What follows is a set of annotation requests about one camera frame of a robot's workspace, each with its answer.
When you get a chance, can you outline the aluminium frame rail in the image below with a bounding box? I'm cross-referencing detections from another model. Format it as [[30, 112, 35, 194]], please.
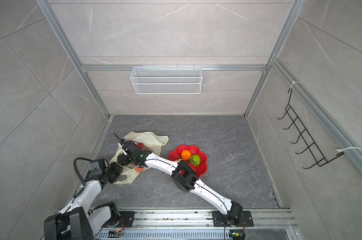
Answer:
[[36, 0, 111, 120]]

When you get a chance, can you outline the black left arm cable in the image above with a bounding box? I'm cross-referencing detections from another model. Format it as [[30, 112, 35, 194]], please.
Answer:
[[73, 157, 93, 188]]

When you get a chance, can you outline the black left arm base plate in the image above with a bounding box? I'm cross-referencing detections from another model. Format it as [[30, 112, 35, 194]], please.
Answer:
[[103, 211, 135, 229]]

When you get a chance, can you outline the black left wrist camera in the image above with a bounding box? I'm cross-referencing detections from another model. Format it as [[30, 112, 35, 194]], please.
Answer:
[[89, 159, 107, 177]]

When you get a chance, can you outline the red flower-shaped plate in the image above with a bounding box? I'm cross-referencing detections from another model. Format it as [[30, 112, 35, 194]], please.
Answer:
[[168, 145, 208, 177]]

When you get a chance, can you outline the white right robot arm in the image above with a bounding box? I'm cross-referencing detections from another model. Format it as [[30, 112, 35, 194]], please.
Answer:
[[117, 150, 243, 226]]

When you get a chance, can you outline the cream plastic bag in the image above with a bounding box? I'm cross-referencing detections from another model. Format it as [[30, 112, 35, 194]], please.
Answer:
[[114, 132, 169, 185]]

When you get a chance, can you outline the green fake pear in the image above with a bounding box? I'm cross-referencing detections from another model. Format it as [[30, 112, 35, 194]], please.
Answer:
[[189, 155, 201, 167]]

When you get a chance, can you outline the orange fake tangerine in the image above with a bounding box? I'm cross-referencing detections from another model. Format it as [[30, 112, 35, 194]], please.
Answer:
[[181, 150, 192, 162]]

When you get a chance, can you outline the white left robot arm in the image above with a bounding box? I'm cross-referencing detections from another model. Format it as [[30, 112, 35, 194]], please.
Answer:
[[41, 158, 123, 240]]

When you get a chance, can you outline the black wire hook rack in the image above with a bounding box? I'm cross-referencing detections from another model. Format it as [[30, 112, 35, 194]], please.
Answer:
[[277, 89, 345, 170]]

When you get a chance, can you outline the white wire mesh basket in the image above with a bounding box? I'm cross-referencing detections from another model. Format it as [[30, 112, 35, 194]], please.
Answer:
[[130, 67, 203, 95]]

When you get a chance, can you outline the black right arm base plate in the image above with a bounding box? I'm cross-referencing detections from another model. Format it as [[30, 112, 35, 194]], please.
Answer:
[[212, 211, 254, 227]]

